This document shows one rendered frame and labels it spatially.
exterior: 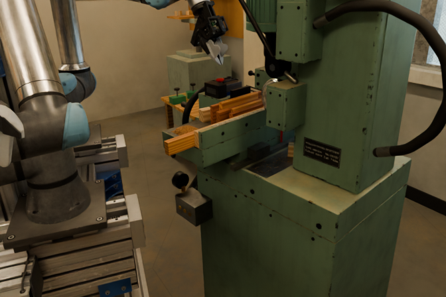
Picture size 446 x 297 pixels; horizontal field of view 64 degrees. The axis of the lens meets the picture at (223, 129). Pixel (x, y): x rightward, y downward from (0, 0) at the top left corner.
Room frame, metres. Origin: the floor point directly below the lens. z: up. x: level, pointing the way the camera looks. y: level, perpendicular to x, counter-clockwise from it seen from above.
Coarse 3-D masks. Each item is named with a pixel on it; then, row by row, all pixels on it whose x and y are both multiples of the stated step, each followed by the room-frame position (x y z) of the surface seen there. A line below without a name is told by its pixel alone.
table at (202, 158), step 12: (168, 132) 1.07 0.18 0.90; (252, 132) 1.06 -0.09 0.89; (264, 132) 1.10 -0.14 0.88; (276, 132) 1.14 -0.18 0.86; (228, 144) 1.00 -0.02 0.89; (240, 144) 1.03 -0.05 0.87; (252, 144) 1.06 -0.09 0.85; (192, 156) 0.96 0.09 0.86; (204, 156) 0.93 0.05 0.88; (216, 156) 0.96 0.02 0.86; (228, 156) 0.99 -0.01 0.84
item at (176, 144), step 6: (192, 132) 0.97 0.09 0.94; (174, 138) 0.93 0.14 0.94; (180, 138) 0.92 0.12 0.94; (186, 138) 0.94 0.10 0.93; (192, 138) 0.95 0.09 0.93; (168, 144) 0.89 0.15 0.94; (174, 144) 0.91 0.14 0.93; (180, 144) 0.92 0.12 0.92; (186, 144) 0.94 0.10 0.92; (192, 144) 0.95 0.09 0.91; (168, 150) 0.90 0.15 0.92; (174, 150) 0.91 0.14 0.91; (180, 150) 0.92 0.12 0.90
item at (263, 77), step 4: (256, 68) 1.20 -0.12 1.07; (260, 68) 1.20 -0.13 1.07; (264, 68) 1.20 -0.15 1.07; (256, 72) 1.20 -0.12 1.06; (260, 72) 1.19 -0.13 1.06; (264, 72) 1.17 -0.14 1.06; (256, 76) 1.20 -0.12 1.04; (260, 76) 1.19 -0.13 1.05; (264, 76) 1.17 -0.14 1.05; (268, 76) 1.16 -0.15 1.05; (256, 80) 1.20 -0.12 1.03; (260, 80) 1.19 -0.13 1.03; (264, 80) 1.17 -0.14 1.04; (256, 84) 1.20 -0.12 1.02; (260, 84) 1.19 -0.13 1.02; (256, 88) 1.20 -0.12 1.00; (260, 88) 1.18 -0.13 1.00
